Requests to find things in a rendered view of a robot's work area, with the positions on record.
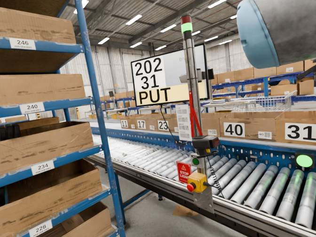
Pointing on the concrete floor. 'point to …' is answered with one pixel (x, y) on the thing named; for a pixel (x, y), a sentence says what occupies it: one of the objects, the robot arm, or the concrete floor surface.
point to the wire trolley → (264, 104)
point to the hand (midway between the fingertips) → (315, 94)
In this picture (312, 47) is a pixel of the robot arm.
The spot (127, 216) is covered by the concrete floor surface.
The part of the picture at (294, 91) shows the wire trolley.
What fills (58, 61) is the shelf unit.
